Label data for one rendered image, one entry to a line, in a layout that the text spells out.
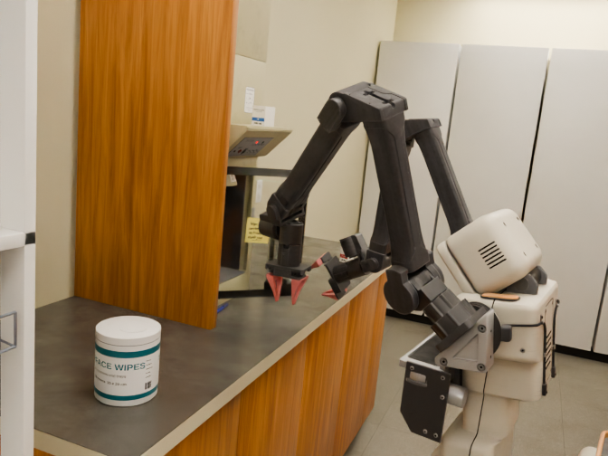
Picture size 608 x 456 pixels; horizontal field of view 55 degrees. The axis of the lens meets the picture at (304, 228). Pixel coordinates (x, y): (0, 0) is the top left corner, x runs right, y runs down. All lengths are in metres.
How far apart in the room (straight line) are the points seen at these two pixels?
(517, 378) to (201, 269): 0.86
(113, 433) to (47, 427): 0.12
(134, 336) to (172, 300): 0.51
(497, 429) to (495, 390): 0.09
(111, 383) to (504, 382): 0.81
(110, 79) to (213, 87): 0.34
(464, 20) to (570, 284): 2.23
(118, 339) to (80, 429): 0.17
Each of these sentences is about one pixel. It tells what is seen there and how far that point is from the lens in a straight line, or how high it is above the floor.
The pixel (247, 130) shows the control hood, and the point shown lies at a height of 1.50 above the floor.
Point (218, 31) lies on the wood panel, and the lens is 1.59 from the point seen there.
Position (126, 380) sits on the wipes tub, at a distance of 1.25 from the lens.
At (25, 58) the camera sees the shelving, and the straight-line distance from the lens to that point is 0.85.
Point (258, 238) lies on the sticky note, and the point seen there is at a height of 1.18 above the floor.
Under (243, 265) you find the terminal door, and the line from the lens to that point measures 1.76.
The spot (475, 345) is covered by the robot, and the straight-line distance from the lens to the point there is 1.15.
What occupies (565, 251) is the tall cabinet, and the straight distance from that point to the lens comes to 4.62.
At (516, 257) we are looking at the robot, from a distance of 1.24.
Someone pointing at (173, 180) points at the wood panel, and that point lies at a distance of 1.65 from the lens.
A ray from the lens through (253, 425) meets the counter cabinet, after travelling 1.65.
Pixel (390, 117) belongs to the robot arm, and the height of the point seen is 1.56.
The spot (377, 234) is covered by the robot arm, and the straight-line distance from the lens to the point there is 1.67.
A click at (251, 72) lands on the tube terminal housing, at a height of 1.67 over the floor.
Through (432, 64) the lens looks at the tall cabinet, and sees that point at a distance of 4.65.
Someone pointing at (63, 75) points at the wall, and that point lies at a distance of 1.85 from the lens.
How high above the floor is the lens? 1.55
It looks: 11 degrees down
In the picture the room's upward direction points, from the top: 6 degrees clockwise
